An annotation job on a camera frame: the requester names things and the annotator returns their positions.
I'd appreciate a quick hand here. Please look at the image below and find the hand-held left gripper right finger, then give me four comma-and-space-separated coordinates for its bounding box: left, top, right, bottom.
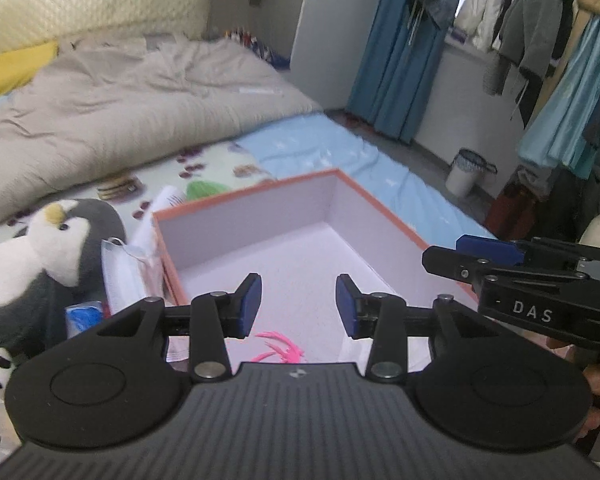
334, 272, 498, 382

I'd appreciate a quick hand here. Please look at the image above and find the blue white small packet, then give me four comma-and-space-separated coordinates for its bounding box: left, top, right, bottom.
64, 300, 106, 339

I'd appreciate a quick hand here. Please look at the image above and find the white plastic packet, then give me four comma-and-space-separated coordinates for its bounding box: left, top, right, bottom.
130, 185, 189, 261

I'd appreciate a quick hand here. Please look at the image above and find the grey duvet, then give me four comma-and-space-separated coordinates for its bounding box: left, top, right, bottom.
0, 34, 324, 232

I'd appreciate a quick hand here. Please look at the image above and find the row of small colourful bottles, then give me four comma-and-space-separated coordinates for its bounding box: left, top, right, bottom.
224, 27, 291, 69

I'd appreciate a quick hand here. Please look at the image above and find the blue curtain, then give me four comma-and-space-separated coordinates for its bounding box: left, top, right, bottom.
346, 0, 469, 144

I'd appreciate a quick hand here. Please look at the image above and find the light blue hanging garment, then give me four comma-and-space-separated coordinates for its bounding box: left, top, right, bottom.
516, 7, 600, 182

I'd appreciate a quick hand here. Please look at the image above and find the red bag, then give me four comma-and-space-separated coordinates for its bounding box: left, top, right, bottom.
485, 182, 537, 242

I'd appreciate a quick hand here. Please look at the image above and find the yellow pillow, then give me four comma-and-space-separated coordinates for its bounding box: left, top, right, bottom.
0, 41, 61, 106

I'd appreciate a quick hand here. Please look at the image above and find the grey white penguin plush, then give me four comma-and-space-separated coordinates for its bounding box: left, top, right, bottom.
0, 198, 129, 362

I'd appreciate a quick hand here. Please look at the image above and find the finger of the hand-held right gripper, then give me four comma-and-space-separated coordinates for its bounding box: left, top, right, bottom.
421, 245, 600, 348
455, 234, 600, 265

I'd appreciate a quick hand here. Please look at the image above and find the cream quilted headboard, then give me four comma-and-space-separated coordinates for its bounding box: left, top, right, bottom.
0, 0, 216, 59

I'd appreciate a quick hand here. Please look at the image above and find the white trash bin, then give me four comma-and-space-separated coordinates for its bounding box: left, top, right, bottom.
445, 148, 499, 199

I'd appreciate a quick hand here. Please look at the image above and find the white face mask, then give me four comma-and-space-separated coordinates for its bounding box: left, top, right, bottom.
101, 236, 157, 317

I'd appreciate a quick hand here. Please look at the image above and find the light blue sheet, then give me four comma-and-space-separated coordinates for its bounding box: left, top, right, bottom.
241, 111, 499, 242

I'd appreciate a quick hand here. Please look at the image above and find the orange-rimmed white box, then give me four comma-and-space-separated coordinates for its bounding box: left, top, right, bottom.
152, 168, 482, 367

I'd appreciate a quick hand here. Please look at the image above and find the white hanging jacket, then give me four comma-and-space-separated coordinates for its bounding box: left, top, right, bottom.
455, 0, 519, 52

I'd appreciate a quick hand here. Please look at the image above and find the grey striped hanging sweater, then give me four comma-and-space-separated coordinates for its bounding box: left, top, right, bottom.
482, 0, 567, 129

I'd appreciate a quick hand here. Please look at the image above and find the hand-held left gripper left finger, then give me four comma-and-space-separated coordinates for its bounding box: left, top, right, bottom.
96, 272, 263, 382

